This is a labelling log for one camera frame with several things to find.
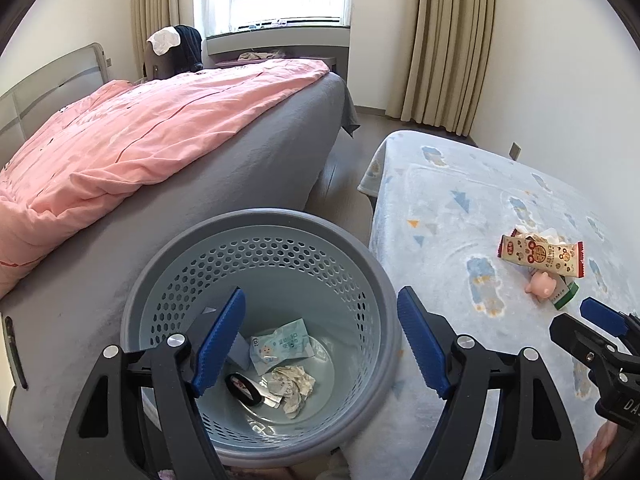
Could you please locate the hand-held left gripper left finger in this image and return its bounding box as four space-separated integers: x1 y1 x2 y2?
55 286 247 480

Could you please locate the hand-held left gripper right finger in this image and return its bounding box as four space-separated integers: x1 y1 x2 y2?
396 285 585 480

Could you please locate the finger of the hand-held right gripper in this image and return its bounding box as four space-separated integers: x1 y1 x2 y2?
549 313 623 378
580 297 640 342

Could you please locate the purple cardboard box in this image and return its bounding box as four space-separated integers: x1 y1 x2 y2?
227 332 253 368

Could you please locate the green and white carton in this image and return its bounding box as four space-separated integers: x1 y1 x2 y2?
550 276 580 311

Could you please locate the black tape roll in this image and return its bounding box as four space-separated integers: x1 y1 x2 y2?
225 372 262 407

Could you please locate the pale blue wipe packet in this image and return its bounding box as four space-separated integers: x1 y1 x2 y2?
248 317 315 375

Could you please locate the white paper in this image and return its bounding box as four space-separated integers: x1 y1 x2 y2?
260 365 317 420

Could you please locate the beige snack wrapper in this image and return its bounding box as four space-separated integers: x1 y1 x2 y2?
497 228 585 279

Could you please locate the grey perforated plastic basket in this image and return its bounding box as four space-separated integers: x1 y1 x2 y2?
120 208 405 468

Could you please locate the person's right hand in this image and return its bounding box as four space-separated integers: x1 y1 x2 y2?
582 419 626 480

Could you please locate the pink pig toy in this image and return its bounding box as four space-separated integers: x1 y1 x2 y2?
523 269 560 306

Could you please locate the light blue printed blanket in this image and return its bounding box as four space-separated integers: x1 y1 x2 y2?
357 130 640 480

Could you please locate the grey bed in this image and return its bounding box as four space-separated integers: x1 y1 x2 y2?
0 72 361 411

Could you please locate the pink duvet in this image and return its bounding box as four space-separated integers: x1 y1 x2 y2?
0 58 331 301

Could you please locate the brown chair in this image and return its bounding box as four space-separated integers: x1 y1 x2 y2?
142 40 173 81

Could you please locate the white side table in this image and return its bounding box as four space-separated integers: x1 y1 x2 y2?
320 55 351 83

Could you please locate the dark garment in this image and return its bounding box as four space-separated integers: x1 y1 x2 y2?
172 25 205 75

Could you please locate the grey headboard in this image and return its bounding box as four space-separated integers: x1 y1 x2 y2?
0 42 111 171

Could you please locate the white cloth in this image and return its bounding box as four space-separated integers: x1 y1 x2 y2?
146 27 182 56

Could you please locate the grey window sill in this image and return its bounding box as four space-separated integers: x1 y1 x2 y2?
205 22 351 61

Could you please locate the beige curtain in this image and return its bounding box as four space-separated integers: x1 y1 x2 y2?
385 0 501 137
131 0 181 81

